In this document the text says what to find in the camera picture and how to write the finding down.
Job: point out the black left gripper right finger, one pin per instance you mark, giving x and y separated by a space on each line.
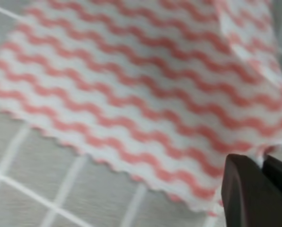
272 169

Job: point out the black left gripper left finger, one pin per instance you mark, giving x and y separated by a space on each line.
249 198

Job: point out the pink white wavy towel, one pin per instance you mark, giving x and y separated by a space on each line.
163 90

